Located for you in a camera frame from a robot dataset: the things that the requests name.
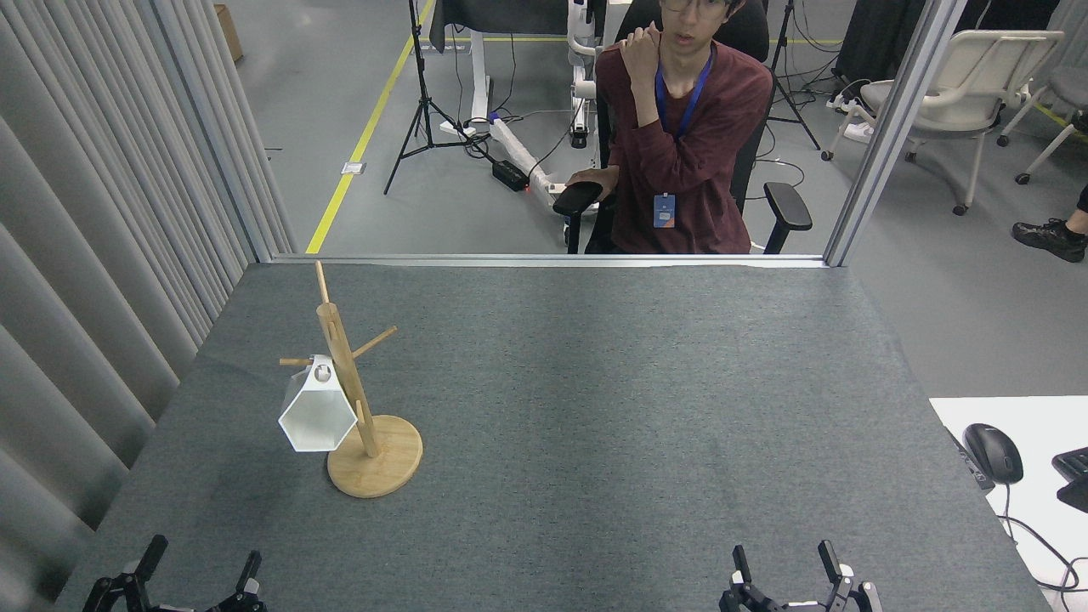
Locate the black power strip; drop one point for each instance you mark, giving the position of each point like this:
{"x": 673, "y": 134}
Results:
{"x": 510, "y": 174}

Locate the white power strip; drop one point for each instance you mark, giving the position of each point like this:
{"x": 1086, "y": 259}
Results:
{"x": 858, "y": 132}

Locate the white desk frame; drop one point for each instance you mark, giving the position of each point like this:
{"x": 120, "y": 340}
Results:
{"x": 480, "y": 85}

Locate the black keyboard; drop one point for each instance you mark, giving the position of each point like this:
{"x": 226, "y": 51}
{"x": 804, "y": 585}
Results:
{"x": 1073, "y": 480}

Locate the black tripod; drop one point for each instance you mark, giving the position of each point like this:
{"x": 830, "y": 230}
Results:
{"x": 422, "y": 102}
{"x": 784, "y": 76}

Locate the person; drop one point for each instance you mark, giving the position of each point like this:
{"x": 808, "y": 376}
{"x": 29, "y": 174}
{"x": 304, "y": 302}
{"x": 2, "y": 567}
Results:
{"x": 688, "y": 170}

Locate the white wheeled stand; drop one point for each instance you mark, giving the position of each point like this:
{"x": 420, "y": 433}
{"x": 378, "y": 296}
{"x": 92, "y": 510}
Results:
{"x": 582, "y": 85}

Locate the person's black shoe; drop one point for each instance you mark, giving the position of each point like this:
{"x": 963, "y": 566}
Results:
{"x": 1050, "y": 238}

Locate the white office chair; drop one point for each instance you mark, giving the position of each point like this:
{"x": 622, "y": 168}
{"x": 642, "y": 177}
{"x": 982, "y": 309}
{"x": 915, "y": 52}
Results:
{"x": 977, "y": 76}

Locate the black office chair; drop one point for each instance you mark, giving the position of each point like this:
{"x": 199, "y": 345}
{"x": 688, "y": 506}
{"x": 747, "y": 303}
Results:
{"x": 786, "y": 208}

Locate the cardboard box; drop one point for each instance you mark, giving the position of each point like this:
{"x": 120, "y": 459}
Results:
{"x": 228, "y": 34}

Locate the black hanging cloth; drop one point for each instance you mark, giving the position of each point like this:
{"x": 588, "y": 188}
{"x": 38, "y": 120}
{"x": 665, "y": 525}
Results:
{"x": 875, "y": 34}

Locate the wooden cup rack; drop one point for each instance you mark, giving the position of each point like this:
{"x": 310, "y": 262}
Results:
{"x": 378, "y": 463}

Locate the white side table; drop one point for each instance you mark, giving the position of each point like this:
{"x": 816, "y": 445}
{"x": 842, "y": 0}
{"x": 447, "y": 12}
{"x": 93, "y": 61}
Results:
{"x": 1050, "y": 416}

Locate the person's right hand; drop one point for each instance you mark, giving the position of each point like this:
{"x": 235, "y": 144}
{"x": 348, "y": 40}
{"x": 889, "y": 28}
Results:
{"x": 595, "y": 176}

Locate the person's left hand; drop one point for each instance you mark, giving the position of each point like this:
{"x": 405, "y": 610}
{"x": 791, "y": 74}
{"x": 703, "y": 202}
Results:
{"x": 640, "y": 53}

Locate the grey office chair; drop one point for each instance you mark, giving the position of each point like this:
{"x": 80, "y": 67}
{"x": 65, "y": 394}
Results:
{"x": 1067, "y": 85}

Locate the metal floor socket plate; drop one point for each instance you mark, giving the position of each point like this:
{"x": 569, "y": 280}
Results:
{"x": 354, "y": 167}

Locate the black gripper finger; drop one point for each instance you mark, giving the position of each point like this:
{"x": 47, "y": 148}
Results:
{"x": 246, "y": 602}
{"x": 746, "y": 597}
{"x": 850, "y": 597}
{"x": 115, "y": 595}

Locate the grey pleated curtain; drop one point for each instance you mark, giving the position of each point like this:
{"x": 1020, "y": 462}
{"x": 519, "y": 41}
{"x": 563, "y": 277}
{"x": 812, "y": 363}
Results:
{"x": 85, "y": 212}

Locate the white hexagonal cup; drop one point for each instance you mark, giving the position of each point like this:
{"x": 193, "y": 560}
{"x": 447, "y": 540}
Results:
{"x": 316, "y": 421}

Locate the black desk top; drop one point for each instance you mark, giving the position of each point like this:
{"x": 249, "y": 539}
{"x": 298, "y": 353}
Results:
{"x": 501, "y": 13}

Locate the black slim device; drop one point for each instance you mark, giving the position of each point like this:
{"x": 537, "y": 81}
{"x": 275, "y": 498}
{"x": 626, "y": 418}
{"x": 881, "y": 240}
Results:
{"x": 973, "y": 467}

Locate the black computer mouse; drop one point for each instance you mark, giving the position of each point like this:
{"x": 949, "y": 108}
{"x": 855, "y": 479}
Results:
{"x": 993, "y": 452}

